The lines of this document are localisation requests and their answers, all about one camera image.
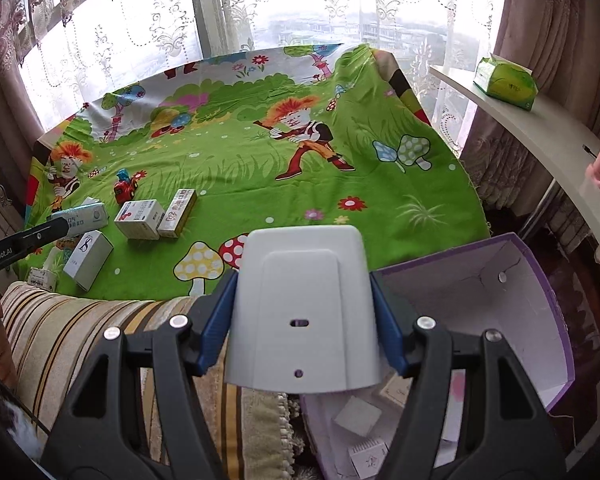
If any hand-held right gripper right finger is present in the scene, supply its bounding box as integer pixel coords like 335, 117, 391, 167
371, 270, 568, 480

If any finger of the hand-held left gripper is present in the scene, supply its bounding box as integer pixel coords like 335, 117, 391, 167
10, 216, 71, 257

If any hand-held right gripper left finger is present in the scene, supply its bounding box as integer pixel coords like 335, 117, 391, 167
40, 270, 239, 480

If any small white printed box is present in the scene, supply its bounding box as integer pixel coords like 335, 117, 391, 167
27, 266, 61, 292

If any teal and white box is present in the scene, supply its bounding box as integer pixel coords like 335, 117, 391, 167
55, 199, 110, 233

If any white box with black emblem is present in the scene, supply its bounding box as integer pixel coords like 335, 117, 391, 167
62, 230, 115, 292

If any white box with ornament print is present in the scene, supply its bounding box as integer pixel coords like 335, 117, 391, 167
380, 375, 415, 408

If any white plastic cover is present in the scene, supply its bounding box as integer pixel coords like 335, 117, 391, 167
224, 225, 383, 393

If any plain white square box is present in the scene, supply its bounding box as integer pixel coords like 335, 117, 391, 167
332, 395, 383, 438

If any white medicine box blue label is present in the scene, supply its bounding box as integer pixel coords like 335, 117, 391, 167
114, 199, 166, 241

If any purple cardboard box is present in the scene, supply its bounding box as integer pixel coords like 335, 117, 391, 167
300, 232, 576, 480

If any long white medicine box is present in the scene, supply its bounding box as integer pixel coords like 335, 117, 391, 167
157, 189, 198, 238

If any small white patterned box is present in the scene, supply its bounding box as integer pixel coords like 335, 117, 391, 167
347, 437, 387, 471

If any striped cushion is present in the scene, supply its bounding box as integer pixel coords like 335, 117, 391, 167
0, 280, 306, 480

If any brown drape curtain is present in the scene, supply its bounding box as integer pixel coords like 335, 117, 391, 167
460, 0, 600, 211
0, 0, 46, 186

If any white fluffy fabric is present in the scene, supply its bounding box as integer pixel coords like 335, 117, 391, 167
0, 400, 36, 441

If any green cartoon printed cloth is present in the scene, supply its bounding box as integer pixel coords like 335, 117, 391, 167
24, 42, 491, 306

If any metal shelf leg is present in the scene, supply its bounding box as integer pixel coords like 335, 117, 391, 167
522, 180, 563, 241

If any white lace curtain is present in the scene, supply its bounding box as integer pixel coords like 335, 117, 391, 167
20, 0, 511, 161

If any white curved shelf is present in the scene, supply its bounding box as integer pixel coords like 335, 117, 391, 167
428, 62, 600, 471

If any green tissue pack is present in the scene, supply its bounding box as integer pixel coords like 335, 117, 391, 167
472, 56, 538, 112

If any window frame post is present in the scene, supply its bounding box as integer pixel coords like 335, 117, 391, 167
187, 0, 261, 56

